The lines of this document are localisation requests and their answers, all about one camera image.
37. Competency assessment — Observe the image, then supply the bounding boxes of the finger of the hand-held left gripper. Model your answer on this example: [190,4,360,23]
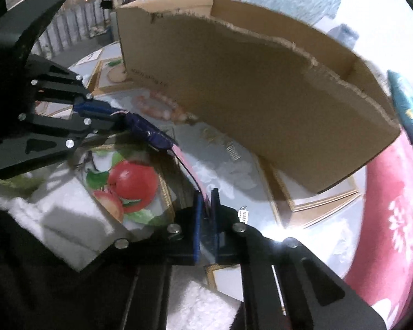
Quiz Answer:
[0,113,174,179]
[26,57,128,115]

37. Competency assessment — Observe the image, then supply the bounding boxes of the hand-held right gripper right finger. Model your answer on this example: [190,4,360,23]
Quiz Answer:
[210,188,387,330]

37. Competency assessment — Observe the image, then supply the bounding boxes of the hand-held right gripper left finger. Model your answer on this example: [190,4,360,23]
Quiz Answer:
[72,192,203,330]

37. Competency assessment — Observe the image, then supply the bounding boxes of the pink and black cord necklace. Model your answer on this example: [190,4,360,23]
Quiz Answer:
[170,146,210,210]

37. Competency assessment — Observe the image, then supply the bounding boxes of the torn brown cardboard box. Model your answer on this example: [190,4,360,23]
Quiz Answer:
[115,0,401,195]

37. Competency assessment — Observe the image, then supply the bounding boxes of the fruit print tablecloth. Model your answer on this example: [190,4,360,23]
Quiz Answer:
[0,41,369,330]

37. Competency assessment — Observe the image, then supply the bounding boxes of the grey ribbed panel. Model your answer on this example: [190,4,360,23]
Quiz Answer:
[38,2,118,59]

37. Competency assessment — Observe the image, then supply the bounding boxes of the white fluffy towel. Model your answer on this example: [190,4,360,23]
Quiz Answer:
[0,175,241,330]

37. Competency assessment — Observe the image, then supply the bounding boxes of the red floral blanket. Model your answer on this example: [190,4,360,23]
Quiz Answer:
[344,127,413,330]

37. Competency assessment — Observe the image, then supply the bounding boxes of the teal patterned pillow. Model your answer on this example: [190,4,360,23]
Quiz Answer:
[387,70,413,152]

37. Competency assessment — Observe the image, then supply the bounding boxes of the pink bead bracelet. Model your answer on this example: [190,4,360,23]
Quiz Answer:
[134,91,197,124]

